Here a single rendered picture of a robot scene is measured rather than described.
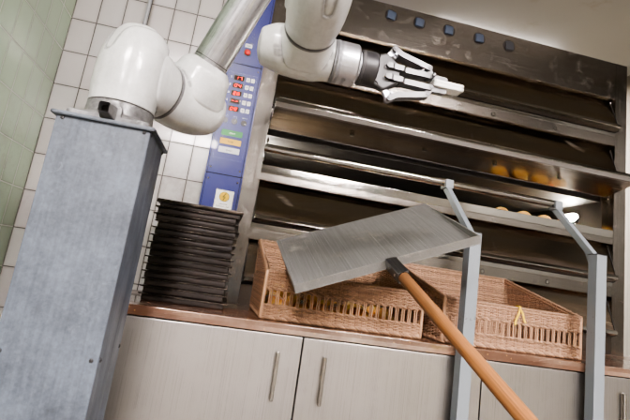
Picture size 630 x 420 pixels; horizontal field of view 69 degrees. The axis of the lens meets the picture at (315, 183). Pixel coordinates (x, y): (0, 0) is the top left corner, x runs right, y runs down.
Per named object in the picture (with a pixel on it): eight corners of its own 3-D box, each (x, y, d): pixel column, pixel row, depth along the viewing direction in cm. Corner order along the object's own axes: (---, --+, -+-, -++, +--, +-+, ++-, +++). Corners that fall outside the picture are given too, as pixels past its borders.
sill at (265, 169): (259, 174, 207) (261, 166, 208) (603, 239, 238) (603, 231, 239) (260, 172, 201) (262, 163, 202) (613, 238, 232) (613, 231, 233)
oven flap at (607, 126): (282, 54, 212) (286, 25, 222) (615, 132, 242) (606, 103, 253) (283, 47, 208) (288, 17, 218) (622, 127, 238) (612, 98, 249)
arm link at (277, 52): (322, 96, 99) (338, 58, 87) (250, 80, 97) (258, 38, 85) (327, 55, 103) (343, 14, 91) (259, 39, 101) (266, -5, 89)
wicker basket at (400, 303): (246, 305, 189) (257, 237, 195) (375, 322, 199) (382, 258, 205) (256, 318, 142) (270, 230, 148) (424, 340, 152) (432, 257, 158)
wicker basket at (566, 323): (385, 323, 199) (393, 260, 204) (502, 339, 209) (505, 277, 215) (440, 342, 152) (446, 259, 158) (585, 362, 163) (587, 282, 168)
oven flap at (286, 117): (275, 105, 192) (268, 128, 210) (638, 183, 223) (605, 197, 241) (276, 100, 193) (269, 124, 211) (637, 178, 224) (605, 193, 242)
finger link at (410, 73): (380, 74, 100) (381, 68, 101) (427, 84, 102) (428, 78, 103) (386, 67, 97) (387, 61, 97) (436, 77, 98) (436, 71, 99)
